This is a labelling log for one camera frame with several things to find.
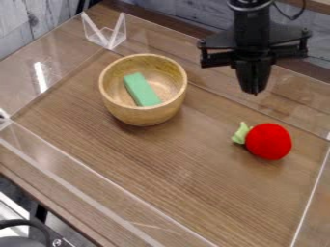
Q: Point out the clear acrylic tray wall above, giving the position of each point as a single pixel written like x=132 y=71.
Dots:
x=108 y=214

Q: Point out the green rectangular block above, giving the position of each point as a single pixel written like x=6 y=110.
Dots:
x=140 y=90

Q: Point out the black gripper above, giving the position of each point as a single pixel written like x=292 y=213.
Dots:
x=253 y=39

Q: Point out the clear acrylic corner bracket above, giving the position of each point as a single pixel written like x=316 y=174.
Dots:
x=105 y=37

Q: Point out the black metal table frame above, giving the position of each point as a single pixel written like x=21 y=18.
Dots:
x=62 y=235

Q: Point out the wooden bowl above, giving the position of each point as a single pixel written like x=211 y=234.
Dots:
x=167 y=78

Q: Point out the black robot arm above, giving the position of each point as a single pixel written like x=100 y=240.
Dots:
x=251 y=3

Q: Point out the red plush fruit green stem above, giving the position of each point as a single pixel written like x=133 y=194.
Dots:
x=267 y=140

